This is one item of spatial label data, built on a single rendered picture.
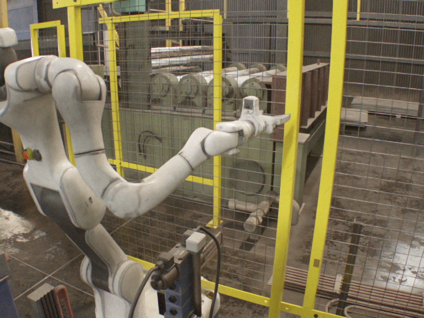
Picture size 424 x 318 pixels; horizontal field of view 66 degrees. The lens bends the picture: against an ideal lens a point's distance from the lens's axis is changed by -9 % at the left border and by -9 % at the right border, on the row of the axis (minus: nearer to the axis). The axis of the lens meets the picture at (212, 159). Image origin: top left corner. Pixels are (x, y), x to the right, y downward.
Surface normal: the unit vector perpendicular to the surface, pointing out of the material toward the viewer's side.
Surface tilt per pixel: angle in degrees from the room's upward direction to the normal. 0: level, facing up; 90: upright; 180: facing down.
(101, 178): 79
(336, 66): 90
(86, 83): 69
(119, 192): 61
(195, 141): 32
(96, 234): 90
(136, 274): 89
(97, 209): 90
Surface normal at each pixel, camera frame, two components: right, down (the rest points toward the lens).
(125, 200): 0.38, -0.04
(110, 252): 0.90, 0.14
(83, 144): 0.06, 0.07
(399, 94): -0.44, 0.29
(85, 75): 0.81, -0.32
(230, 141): 0.72, 0.22
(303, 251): 0.00, -0.95
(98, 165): 0.59, -0.06
